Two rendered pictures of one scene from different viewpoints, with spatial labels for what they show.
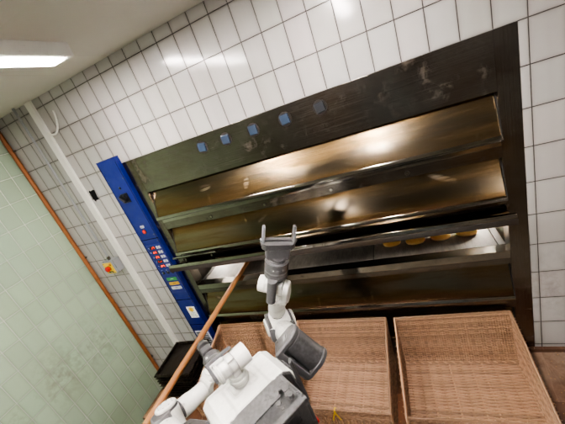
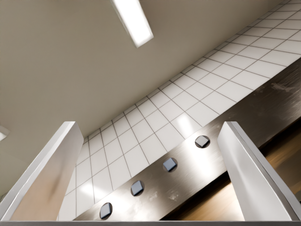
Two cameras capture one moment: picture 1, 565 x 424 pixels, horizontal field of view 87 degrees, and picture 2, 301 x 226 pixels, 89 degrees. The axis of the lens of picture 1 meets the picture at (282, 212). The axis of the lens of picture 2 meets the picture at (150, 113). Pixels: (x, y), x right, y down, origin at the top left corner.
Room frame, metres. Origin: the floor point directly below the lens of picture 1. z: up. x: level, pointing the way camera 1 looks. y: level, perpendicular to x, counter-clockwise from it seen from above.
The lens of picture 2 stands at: (0.88, 0.06, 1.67)
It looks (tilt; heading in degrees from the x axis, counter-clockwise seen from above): 51 degrees up; 332
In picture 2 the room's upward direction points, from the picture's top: 38 degrees counter-clockwise
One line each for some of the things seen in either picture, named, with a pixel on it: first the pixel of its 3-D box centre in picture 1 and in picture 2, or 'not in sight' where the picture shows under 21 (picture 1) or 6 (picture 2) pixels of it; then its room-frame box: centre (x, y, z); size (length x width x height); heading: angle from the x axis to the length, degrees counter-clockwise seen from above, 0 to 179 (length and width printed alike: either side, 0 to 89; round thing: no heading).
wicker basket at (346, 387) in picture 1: (339, 368); not in sight; (1.22, 0.01, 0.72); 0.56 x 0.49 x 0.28; 65
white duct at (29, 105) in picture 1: (126, 262); not in sight; (2.04, 1.18, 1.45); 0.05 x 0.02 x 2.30; 65
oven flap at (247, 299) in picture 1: (329, 293); not in sight; (1.47, -0.09, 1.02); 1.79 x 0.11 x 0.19; 65
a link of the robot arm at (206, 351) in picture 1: (209, 357); not in sight; (1.12, 0.55, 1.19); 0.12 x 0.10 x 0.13; 31
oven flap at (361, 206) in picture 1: (302, 216); not in sight; (1.47, -0.09, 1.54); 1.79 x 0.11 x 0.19; 65
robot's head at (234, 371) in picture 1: (234, 364); not in sight; (0.72, 0.30, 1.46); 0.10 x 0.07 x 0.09; 121
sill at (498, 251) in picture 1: (323, 271); not in sight; (1.49, -0.10, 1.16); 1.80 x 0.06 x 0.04; 65
